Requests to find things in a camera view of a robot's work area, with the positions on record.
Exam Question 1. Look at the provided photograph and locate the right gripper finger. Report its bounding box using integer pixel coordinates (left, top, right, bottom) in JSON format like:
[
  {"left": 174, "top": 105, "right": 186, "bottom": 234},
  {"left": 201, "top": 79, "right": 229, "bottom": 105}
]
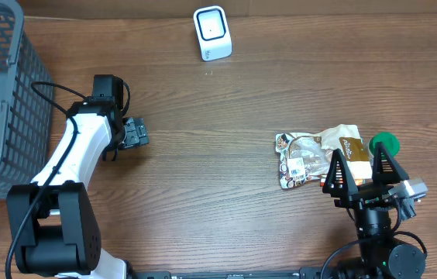
[
  {"left": 322, "top": 149, "right": 358, "bottom": 194},
  {"left": 372, "top": 142, "right": 409, "bottom": 184}
]

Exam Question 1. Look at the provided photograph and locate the green lid jar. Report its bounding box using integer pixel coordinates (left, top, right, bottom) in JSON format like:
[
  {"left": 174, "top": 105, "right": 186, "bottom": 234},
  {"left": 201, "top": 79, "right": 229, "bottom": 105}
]
[{"left": 368, "top": 132, "right": 401, "bottom": 156}]

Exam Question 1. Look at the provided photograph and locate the brown snack pouch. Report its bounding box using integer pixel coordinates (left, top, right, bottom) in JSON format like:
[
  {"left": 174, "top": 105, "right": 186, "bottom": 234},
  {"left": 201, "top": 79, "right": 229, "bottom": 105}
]
[{"left": 275, "top": 124, "right": 372, "bottom": 190}]

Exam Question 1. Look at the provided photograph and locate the orange small packet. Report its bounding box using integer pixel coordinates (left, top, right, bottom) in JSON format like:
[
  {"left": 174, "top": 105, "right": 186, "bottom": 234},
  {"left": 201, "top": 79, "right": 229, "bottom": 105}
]
[{"left": 320, "top": 177, "right": 366, "bottom": 187}]

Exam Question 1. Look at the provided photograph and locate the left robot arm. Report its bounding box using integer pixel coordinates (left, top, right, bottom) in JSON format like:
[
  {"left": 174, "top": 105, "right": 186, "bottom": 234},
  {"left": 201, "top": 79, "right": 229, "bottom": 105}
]
[{"left": 5, "top": 74, "right": 150, "bottom": 278}]

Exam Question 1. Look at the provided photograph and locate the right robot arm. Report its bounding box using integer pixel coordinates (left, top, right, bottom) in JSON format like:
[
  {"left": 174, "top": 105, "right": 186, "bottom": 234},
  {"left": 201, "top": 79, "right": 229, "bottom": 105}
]
[{"left": 319, "top": 142, "right": 428, "bottom": 278}]

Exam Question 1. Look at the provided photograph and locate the white barcode scanner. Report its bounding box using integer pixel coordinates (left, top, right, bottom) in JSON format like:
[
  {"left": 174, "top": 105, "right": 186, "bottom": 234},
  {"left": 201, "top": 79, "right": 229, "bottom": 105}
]
[{"left": 193, "top": 5, "right": 232, "bottom": 61}]

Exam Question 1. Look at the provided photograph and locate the dark grey plastic basket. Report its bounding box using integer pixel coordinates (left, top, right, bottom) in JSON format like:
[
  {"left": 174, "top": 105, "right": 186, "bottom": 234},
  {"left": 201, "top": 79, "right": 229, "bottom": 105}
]
[{"left": 0, "top": 0, "right": 53, "bottom": 199}]

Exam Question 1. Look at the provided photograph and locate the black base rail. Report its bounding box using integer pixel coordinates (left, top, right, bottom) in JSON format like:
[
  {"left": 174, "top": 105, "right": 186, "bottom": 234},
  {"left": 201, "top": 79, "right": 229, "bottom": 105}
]
[{"left": 132, "top": 266, "right": 359, "bottom": 279}]

